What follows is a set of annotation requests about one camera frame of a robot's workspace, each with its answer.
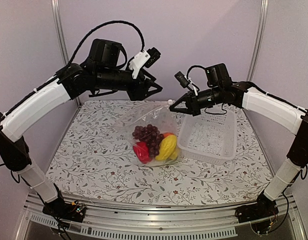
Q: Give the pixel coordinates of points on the clear zip top bag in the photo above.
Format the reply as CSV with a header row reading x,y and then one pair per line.
x,y
155,113

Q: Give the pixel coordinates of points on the floral tablecloth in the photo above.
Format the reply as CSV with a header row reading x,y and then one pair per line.
x,y
95,161

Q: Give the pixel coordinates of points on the red bell pepper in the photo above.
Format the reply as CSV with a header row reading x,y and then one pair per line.
x,y
142,152

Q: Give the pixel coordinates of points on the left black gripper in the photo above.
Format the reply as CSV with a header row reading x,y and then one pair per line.
x,y
139,92

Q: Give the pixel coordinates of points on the right aluminium post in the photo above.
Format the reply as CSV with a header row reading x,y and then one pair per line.
x,y
263,13

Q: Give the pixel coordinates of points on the dark red grapes bunch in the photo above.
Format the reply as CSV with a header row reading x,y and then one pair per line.
x,y
151,135

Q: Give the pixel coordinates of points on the yellow corn front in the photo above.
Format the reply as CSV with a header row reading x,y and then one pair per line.
x,y
174,155

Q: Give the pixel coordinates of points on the left aluminium post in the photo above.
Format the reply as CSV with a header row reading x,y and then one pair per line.
x,y
55,7

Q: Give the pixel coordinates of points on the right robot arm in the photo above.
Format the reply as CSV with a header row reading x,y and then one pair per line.
x,y
246,95

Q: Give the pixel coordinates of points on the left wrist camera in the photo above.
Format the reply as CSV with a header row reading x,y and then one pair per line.
x,y
104,54

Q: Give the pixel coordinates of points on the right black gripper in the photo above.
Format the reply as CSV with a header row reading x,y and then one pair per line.
x,y
190,109

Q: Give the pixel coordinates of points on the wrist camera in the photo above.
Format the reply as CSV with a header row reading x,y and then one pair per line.
x,y
216,73
104,54

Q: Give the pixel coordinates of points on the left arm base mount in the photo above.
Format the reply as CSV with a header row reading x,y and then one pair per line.
x,y
58,208

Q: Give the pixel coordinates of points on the yellow lemon back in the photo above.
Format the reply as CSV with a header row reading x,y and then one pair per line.
x,y
166,147

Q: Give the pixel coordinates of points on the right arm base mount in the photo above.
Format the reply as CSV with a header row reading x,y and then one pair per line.
x,y
261,215

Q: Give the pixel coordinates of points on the orange mandarin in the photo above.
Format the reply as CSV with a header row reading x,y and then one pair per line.
x,y
167,134

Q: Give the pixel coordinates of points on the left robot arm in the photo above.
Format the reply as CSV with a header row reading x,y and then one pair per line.
x,y
67,84

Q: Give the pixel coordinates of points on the aluminium post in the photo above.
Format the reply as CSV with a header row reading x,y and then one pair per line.
x,y
263,13
55,7

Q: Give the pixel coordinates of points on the white plastic basket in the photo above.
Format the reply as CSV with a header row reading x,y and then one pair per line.
x,y
209,138

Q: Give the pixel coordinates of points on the aluminium front rail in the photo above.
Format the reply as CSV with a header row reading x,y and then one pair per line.
x,y
110,220

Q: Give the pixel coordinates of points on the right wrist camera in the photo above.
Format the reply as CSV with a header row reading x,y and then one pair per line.
x,y
216,73

